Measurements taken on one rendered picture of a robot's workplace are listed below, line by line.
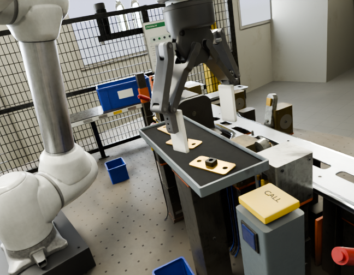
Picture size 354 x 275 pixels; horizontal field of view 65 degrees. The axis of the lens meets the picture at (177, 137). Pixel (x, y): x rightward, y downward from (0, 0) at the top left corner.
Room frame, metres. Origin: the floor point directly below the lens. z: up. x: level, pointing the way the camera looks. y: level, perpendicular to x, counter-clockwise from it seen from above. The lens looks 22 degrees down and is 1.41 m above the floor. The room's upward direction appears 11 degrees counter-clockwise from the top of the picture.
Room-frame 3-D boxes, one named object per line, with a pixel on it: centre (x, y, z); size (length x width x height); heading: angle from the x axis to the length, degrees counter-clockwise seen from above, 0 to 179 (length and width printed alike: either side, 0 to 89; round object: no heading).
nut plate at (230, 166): (0.45, -0.05, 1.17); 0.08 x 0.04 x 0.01; 41
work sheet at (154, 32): (1.89, -0.03, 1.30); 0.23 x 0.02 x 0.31; 109
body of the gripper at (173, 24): (0.45, -0.05, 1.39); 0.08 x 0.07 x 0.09; 131
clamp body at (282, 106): (1.01, -0.43, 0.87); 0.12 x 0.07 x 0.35; 109
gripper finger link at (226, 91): (0.49, -0.10, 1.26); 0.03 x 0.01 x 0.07; 41
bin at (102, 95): (1.67, 0.26, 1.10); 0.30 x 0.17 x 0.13; 101
